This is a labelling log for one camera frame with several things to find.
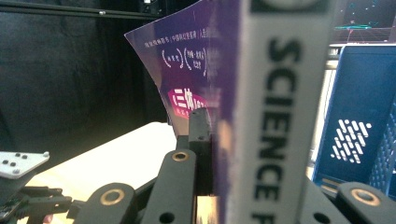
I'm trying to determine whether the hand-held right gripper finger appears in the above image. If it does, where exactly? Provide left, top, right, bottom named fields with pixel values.
left=188, top=106, right=216, bottom=196

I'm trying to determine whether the purple cover paperback book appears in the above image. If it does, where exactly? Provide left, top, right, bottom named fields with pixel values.
left=124, top=0, right=340, bottom=224

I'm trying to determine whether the blue perforated book rack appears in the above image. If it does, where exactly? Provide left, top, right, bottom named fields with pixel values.
left=312, top=44, right=396, bottom=196

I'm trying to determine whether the black curtain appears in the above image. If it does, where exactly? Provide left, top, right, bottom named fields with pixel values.
left=0, top=10, right=176, bottom=175

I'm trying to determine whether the dark monitor screen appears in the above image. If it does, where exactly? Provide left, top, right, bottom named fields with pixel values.
left=331, top=0, right=396, bottom=45

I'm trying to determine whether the black metal rail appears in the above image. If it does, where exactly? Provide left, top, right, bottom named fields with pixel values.
left=0, top=1, right=163, bottom=21

